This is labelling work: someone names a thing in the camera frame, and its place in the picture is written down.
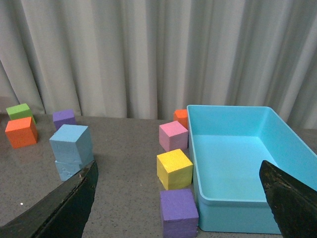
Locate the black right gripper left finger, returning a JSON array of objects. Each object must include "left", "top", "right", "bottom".
[{"left": 0, "top": 161, "right": 99, "bottom": 238}]

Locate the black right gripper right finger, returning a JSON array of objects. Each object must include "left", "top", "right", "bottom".
[{"left": 259, "top": 160, "right": 317, "bottom": 238}]

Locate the dented light blue foam cube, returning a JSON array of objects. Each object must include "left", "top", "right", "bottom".
[{"left": 55, "top": 160, "right": 84, "bottom": 181}]

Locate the light blue plastic bin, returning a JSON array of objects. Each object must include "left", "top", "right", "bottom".
[{"left": 187, "top": 105, "right": 317, "bottom": 234}]

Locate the green foam cube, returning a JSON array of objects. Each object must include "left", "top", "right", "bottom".
[{"left": 6, "top": 103, "right": 36, "bottom": 123}]

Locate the purple foam cube near bin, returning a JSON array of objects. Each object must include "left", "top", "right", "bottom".
[{"left": 159, "top": 188, "right": 199, "bottom": 238}]

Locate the yellow foam cube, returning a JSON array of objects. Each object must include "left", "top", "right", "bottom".
[{"left": 157, "top": 149, "right": 193, "bottom": 190}]

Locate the pink foam cube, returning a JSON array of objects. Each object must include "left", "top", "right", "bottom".
[{"left": 158, "top": 121, "right": 189, "bottom": 152}]

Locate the orange foam cube by bin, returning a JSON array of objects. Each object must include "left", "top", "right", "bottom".
[{"left": 173, "top": 109, "right": 188, "bottom": 129}]

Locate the white curtain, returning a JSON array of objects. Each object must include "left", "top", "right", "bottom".
[{"left": 0, "top": 0, "right": 317, "bottom": 128}]

